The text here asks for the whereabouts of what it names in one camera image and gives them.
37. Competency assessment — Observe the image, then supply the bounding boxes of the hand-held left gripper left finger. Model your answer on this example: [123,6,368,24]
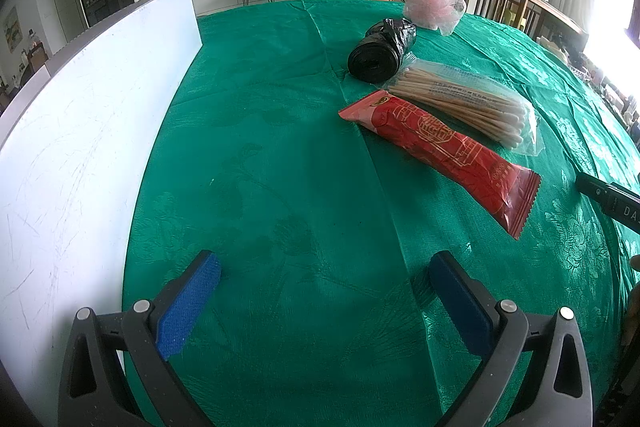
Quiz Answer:
[57,250,222,427]

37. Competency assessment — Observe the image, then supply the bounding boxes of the framed wall picture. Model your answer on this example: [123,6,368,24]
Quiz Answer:
[2,7,23,52]

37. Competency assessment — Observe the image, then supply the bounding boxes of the cotton swabs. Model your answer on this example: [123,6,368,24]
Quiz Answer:
[382,59,543,156]

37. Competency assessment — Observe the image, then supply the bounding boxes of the green satin tablecloth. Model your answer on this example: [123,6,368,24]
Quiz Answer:
[122,0,640,427]

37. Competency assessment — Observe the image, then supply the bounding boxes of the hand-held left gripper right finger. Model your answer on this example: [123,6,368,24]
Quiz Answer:
[429,251,593,427]

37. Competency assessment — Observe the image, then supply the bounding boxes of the wooden railed crib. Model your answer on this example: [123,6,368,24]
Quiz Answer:
[467,0,588,52]

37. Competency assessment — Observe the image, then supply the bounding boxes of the white board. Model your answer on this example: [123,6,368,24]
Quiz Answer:
[0,0,203,427]

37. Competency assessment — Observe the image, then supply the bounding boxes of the red foil packet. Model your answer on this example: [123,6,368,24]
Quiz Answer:
[338,89,542,240]

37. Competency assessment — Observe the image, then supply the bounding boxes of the pink plastic bag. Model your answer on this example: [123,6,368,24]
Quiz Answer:
[400,0,467,36]

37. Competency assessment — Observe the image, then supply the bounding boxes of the black garbage bag roll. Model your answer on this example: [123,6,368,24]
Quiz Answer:
[348,18,417,82]

